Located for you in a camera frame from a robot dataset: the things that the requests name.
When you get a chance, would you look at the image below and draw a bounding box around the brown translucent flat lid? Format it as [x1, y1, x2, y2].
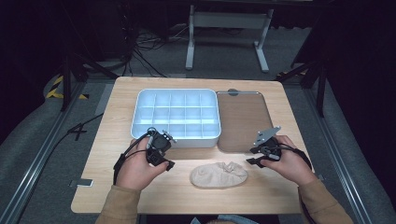
[216, 89, 278, 154]

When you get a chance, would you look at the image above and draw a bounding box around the aluminium floor rail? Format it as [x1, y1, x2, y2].
[0, 81, 89, 224]
[303, 88, 372, 224]

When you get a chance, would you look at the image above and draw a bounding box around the small grey tape piece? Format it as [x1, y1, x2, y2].
[69, 178, 94, 189]

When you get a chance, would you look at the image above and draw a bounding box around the white metal desk frame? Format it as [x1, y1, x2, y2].
[185, 4, 276, 74]

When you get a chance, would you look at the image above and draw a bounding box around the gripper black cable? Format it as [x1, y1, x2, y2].
[112, 126, 157, 185]
[277, 144, 314, 171]

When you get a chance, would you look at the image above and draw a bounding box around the black floor cable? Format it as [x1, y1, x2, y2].
[17, 113, 105, 224]

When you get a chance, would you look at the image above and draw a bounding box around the yellow black hazard tape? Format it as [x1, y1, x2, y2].
[45, 76, 91, 101]

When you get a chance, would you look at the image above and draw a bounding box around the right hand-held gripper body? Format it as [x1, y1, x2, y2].
[252, 125, 283, 161]

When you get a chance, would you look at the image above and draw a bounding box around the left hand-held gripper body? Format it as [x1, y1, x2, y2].
[145, 126, 177, 167]

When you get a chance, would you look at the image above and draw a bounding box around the grey floor tape strip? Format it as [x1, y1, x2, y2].
[94, 82, 115, 117]

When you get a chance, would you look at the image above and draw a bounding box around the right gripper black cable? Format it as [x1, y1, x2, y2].
[277, 144, 314, 171]

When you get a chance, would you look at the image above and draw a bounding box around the tangle of black floor cables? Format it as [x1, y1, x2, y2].
[122, 26, 190, 77]

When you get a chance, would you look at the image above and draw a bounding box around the beige sock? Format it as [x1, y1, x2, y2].
[189, 161, 249, 189]

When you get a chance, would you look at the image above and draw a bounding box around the person's left hand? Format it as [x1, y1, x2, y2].
[115, 136, 171, 191]

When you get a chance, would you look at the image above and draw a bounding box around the person's right hand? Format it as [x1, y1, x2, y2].
[260, 134, 318, 188]

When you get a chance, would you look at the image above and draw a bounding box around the white compartment organizer box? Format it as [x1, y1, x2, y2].
[130, 88, 222, 149]

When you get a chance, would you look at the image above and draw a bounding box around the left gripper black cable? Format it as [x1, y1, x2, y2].
[112, 126, 157, 185]

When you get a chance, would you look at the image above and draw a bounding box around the black metal stand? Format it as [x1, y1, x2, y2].
[60, 51, 120, 112]
[275, 58, 329, 119]

